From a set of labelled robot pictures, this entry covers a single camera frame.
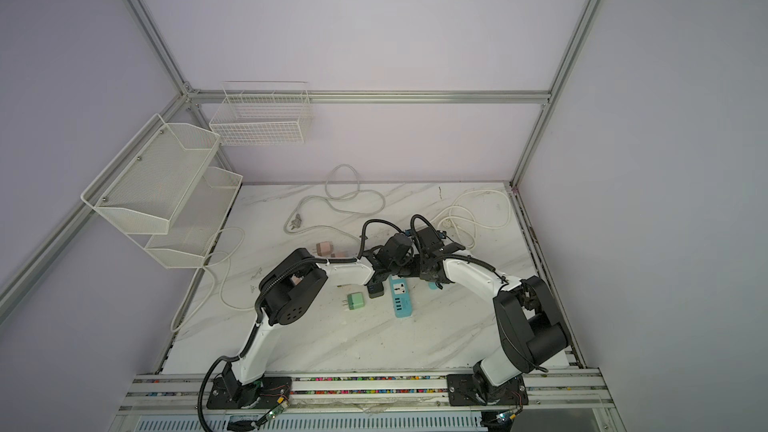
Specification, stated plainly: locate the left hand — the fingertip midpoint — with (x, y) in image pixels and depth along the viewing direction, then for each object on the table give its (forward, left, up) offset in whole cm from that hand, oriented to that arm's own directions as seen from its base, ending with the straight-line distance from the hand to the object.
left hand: (432, 269), depth 93 cm
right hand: (-2, 0, +2) cm, 3 cm away
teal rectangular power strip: (-9, +10, -1) cm, 13 cm away
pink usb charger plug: (+9, +36, -3) cm, 37 cm away
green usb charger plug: (-10, +24, -2) cm, 26 cm away
